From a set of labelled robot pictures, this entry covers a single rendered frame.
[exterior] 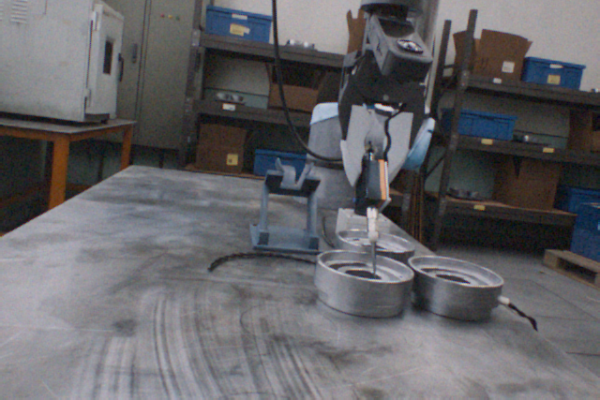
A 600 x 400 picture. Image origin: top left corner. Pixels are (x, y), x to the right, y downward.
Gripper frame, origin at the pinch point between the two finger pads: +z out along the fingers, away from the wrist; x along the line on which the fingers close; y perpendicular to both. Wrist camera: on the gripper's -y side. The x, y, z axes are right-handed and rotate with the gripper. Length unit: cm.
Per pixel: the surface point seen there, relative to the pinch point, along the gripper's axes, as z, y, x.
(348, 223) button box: 9.8, 20.4, -3.7
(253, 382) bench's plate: 13.2, -21.1, 12.7
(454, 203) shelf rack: 51, 339, -178
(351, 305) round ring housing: 12.3, -7.3, 2.3
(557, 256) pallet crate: 82, 317, -264
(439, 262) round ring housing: 9.9, 3.0, -11.2
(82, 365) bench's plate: 13.2, -20.0, 24.6
